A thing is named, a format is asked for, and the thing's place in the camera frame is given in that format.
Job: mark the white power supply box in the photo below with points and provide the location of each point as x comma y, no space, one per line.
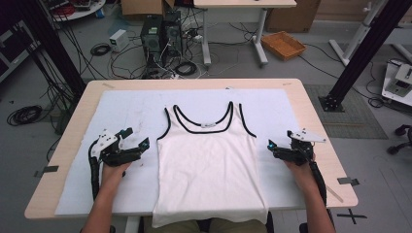
118,40

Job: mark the black chair casters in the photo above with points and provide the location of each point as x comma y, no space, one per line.
401,139

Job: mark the white table leg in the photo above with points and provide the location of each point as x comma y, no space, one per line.
132,225

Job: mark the black computer tower green label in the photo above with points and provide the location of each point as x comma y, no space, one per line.
151,39

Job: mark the black equipment case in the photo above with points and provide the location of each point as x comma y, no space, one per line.
14,48

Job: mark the small cardboard box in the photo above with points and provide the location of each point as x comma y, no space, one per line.
142,7

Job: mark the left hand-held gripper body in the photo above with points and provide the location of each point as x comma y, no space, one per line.
111,155

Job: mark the white metal stand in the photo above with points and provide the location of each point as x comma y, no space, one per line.
356,35

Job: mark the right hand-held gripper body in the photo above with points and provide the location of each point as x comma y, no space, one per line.
299,152

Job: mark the person's left hand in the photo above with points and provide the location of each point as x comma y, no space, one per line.
113,174

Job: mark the white tank top black trim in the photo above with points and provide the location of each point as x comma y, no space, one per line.
207,168

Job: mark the khaki trousers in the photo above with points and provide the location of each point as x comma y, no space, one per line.
239,226

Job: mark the black tape strip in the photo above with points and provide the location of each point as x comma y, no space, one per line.
348,181
48,169

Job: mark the person's right hand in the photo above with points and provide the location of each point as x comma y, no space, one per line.
302,176

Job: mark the black frame post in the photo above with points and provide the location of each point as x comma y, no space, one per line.
55,45
366,51

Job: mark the round white table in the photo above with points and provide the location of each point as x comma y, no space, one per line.
81,11

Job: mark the white foam mat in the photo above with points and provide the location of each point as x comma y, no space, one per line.
129,110

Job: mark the white desk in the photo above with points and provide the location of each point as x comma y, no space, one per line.
243,3

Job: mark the grey floor mat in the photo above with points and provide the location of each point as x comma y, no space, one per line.
353,116

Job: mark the orange wicker basket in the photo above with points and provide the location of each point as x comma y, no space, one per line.
283,45

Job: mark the black tape cross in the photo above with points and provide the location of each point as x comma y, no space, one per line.
352,216

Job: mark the thin wooden stick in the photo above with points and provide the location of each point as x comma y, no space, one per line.
335,194

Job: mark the white device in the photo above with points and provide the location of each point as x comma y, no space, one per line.
400,82

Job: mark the large cardboard box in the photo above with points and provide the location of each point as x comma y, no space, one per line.
291,16

